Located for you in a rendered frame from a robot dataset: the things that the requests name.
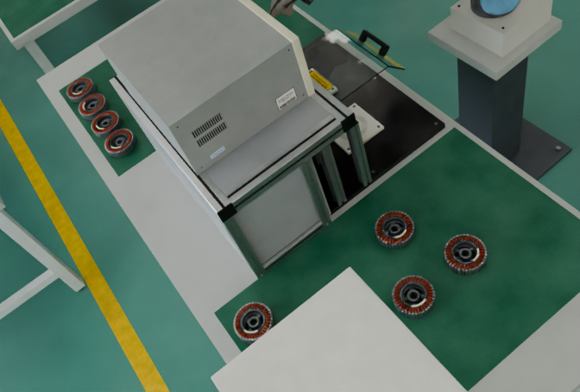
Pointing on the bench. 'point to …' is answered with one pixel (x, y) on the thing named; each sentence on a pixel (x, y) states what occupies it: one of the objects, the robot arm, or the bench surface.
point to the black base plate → (382, 92)
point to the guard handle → (375, 41)
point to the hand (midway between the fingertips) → (271, 12)
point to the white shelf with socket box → (337, 350)
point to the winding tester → (210, 69)
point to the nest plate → (369, 128)
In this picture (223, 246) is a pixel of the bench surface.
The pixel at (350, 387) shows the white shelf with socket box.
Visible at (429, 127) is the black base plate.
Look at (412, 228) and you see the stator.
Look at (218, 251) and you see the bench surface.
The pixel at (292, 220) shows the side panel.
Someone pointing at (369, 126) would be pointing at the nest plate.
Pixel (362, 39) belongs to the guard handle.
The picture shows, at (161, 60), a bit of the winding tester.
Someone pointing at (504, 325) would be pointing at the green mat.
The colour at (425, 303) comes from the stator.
